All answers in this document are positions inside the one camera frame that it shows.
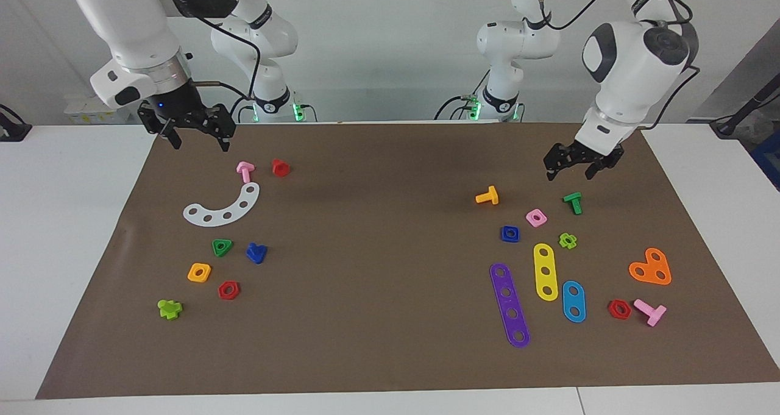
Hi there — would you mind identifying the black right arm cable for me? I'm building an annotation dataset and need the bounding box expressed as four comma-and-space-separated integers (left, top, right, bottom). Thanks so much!
155, 0, 263, 123

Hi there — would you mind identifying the blue crate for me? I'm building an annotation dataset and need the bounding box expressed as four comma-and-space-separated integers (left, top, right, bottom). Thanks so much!
751, 129, 780, 190

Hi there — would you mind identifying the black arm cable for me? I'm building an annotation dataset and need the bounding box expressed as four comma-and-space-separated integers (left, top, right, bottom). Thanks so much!
155, 0, 263, 123
524, 0, 701, 129

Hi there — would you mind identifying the black clamp mount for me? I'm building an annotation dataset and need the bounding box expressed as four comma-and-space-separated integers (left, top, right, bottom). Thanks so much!
0, 104, 32, 143

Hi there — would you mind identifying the orange heart-shaped plate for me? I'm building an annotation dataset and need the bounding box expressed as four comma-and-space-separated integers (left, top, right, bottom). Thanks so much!
628, 247, 672, 286

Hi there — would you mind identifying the brown table mat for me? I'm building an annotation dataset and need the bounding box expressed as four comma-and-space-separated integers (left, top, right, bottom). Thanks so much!
35, 121, 780, 400

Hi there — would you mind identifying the white curved perforated plate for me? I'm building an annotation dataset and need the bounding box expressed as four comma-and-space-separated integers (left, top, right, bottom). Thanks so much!
183, 182, 261, 227

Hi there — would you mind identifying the blue two-hole strip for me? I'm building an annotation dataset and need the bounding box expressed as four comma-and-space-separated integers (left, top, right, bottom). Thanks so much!
562, 280, 587, 324

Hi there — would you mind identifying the black stand leg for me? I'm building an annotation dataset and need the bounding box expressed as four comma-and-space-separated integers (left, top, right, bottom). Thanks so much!
710, 77, 780, 138

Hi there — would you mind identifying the purple four-hole strip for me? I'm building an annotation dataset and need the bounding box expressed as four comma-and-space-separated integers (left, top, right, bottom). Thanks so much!
489, 263, 531, 349

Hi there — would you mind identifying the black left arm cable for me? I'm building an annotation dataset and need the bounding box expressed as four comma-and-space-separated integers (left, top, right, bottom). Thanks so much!
524, 0, 701, 129

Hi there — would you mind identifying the black base cable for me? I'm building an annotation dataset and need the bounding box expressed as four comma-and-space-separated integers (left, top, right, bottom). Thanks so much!
434, 94, 482, 121

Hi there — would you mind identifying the yellow three-hole strip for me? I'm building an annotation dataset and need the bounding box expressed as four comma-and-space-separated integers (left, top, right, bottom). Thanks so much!
533, 243, 559, 302

